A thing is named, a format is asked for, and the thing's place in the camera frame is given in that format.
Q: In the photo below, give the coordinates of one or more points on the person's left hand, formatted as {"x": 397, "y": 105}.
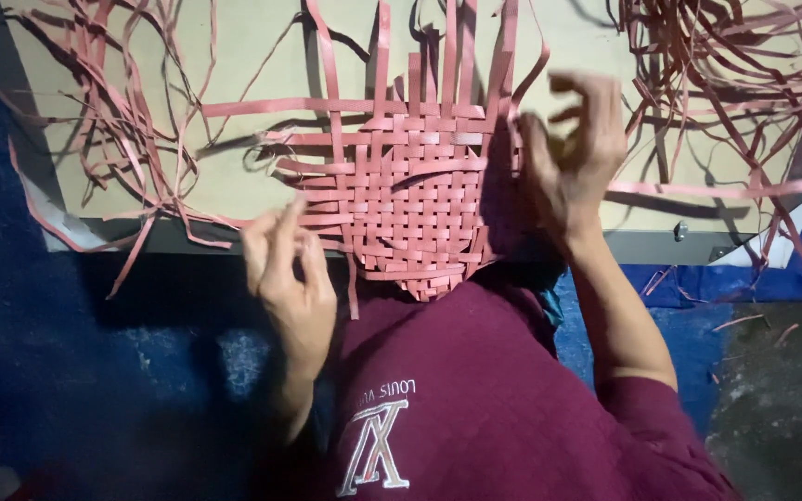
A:
{"x": 296, "y": 306}

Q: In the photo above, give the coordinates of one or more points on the person's right hand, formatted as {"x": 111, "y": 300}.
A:
{"x": 585, "y": 174}

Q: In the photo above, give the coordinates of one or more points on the metal bolt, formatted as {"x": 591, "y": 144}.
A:
{"x": 680, "y": 231}

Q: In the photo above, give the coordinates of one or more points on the maroon sweatshirt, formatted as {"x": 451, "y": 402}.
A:
{"x": 484, "y": 403}

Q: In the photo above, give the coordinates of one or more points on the blue tarp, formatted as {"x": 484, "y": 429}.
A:
{"x": 60, "y": 362}

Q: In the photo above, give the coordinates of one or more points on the beige wooden work board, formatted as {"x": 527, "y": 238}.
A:
{"x": 255, "y": 55}

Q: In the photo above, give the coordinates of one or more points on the white sheet under board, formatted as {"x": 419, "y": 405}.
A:
{"x": 53, "y": 216}

